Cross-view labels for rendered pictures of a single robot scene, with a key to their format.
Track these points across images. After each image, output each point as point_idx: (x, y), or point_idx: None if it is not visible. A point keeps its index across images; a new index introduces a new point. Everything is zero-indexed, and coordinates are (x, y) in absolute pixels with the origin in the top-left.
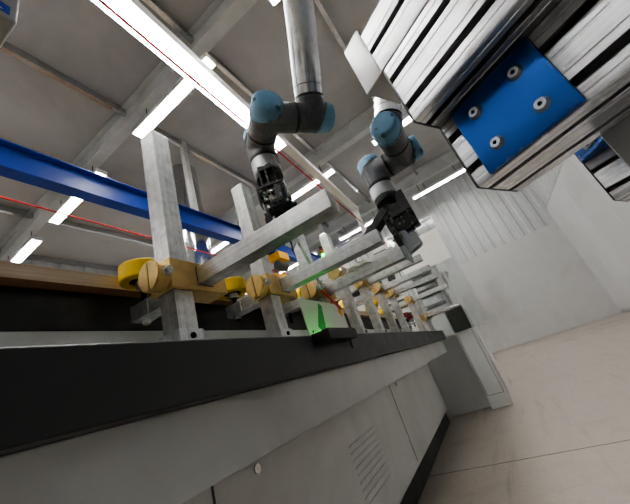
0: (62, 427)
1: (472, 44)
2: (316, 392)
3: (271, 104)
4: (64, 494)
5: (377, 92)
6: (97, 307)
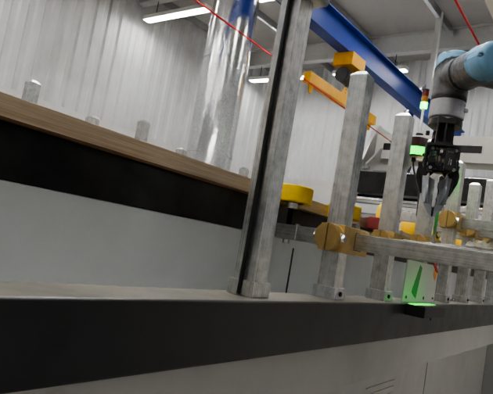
0: (293, 349)
1: None
2: (383, 350)
3: None
4: (273, 374)
5: None
6: None
